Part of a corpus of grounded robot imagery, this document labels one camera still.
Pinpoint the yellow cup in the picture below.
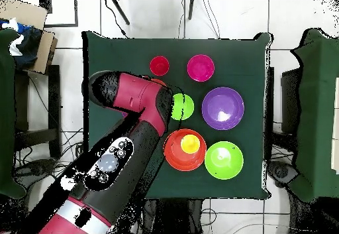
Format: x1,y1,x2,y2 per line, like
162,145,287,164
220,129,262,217
180,134,201,154

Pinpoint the red cup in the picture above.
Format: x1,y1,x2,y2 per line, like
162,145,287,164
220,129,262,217
149,56,170,77

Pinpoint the small green bowl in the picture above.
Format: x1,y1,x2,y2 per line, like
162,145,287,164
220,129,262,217
170,93,195,121

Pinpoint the large orange-red bowl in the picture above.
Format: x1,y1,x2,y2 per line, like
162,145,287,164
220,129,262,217
163,128,207,172

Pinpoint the large purple bowl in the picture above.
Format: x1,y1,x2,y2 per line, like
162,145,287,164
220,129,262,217
201,86,245,131

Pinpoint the pink bowl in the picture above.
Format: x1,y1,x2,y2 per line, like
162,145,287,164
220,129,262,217
187,54,216,83

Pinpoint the large green bowl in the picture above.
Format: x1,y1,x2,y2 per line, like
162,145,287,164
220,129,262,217
204,141,244,180

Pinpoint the dark green tablecloth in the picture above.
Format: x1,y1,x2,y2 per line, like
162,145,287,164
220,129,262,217
81,30,272,200

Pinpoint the black tripod leg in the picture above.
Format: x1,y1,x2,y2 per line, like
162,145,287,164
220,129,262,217
109,0,130,26
187,0,195,21

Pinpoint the green cloth covered table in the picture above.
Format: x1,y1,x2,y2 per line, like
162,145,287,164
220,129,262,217
0,28,27,199
287,28,339,203

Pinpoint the blue and white cloth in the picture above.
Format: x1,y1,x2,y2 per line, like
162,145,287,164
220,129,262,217
0,17,43,70

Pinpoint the cardboard box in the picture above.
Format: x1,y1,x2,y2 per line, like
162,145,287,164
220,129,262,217
0,0,58,74

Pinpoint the tangle of cables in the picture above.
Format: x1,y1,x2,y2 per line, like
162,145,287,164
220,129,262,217
13,127,88,182

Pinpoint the black stool frame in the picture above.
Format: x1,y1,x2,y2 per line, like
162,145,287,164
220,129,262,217
14,64,62,159

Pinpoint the black rectangular frame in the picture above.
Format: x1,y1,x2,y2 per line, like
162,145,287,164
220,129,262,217
39,0,79,28

